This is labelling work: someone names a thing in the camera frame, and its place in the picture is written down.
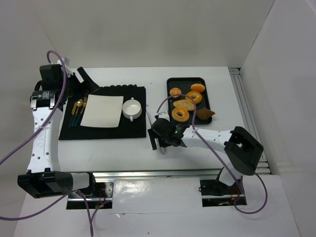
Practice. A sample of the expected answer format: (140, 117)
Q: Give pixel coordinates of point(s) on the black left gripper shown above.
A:
(80, 83)

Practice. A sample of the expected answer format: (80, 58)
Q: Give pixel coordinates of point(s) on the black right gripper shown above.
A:
(155, 135)

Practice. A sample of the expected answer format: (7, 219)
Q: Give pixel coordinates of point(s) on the dark orange ring doughnut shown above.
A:
(194, 96)

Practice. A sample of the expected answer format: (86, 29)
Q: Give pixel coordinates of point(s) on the steel serving tongs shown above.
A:
(154, 126)

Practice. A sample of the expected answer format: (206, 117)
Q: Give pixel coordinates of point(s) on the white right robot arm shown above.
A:
(237, 150)

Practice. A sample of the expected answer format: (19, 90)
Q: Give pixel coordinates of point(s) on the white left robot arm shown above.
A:
(44, 177)

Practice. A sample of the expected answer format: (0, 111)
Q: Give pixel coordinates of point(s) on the oblong tan bread roll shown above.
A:
(185, 104)

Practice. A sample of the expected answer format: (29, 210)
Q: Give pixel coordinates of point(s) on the white square plate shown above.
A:
(102, 111)

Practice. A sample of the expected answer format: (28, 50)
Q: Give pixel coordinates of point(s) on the black baking tray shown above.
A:
(185, 85)

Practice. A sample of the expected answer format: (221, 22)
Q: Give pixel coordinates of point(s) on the small round bun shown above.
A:
(175, 92)

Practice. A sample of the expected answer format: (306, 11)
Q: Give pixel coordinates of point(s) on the black cloth placemat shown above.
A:
(126, 128)

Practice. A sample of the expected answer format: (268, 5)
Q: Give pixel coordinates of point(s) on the brown chocolate croissant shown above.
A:
(204, 114)

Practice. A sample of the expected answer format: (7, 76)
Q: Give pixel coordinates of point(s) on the orange round bun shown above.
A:
(200, 88)

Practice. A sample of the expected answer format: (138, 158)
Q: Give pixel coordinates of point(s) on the gold fork teal handle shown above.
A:
(79, 114)

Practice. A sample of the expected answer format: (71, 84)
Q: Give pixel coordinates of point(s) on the gold spoon teal handle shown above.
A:
(79, 104)

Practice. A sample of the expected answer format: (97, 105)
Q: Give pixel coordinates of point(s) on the gold knife teal handle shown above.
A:
(72, 112)

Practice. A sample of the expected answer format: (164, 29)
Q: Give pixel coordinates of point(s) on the white two-handled soup bowl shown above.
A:
(131, 109)

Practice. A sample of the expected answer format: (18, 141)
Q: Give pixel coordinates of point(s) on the pale orange ring doughnut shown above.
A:
(180, 114)

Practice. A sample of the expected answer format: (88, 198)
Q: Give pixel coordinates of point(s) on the aluminium table edge rail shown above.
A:
(157, 173)

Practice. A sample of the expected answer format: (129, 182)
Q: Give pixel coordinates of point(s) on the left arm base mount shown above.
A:
(99, 196)

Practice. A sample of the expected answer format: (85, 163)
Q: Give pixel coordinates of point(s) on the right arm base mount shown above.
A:
(215, 193)

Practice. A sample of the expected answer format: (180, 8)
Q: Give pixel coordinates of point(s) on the aluminium side rail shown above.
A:
(263, 167)

